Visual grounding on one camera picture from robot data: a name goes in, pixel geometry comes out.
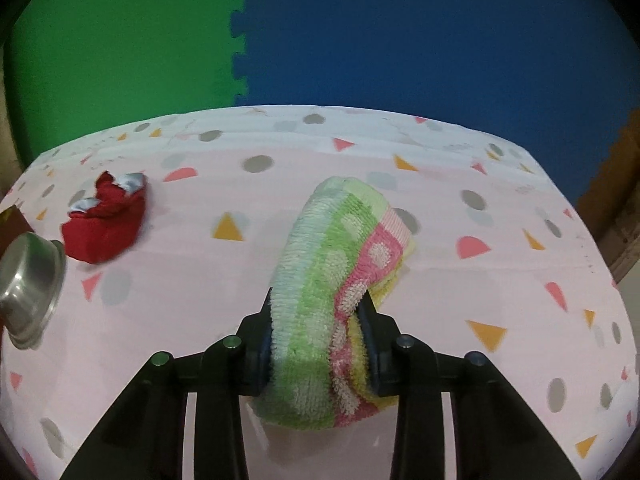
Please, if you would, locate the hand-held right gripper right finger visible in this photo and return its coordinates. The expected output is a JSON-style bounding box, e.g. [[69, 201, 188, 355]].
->
[[356, 292, 583, 480]]

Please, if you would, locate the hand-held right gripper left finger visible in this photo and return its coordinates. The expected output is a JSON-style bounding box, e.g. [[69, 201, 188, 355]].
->
[[60, 287, 276, 480]]

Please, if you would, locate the yellow snack packet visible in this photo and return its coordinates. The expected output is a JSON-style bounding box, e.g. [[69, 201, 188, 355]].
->
[[252, 176, 417, 431]]

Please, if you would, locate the red and gold box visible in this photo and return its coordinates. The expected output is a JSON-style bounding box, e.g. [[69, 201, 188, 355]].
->
[[0, 205, 31, 246]]

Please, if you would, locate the red cloth with silver patches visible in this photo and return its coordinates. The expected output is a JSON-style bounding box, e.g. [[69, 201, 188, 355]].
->
[[61, 171, 149, 264]]

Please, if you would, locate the steel bowl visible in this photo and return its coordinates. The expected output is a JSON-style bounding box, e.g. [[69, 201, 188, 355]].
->
[[0, 232, 67, 351]]

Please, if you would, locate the brown foam mat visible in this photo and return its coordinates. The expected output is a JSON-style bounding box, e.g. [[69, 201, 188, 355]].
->
[[575, 110, 640, 241]]

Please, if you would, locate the blue foam mat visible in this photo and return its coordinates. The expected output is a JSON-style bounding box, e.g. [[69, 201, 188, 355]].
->
[[227, 0, 640, 201]]

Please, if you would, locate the green foam mat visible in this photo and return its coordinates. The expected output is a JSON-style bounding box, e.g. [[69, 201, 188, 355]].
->
[[0, 0, 251, 166]]

